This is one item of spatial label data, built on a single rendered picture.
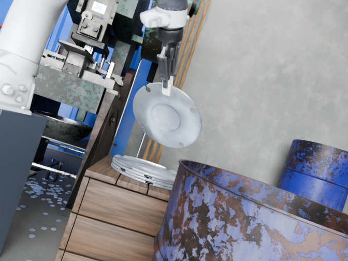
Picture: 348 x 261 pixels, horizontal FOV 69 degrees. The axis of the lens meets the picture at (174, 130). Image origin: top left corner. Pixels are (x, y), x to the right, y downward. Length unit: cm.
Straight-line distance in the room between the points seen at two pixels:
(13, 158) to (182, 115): 54
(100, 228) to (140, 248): 13
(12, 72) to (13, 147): 20
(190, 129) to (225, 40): 215
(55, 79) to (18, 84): 62
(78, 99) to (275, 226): 116
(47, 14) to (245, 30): 256
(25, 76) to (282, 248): 71
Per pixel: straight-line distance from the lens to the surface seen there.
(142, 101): 97
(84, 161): 129
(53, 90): 138
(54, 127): 146
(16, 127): 78
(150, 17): 74
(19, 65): 79
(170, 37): 77
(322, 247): 35
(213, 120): 282
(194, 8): 168
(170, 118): 96
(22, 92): 79
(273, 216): 34
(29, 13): 80
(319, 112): 342
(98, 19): 159
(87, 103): 134
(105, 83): 143
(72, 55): 145
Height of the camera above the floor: 52
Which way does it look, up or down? 1 degrees up
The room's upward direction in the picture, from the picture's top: 19 degrees clockwise
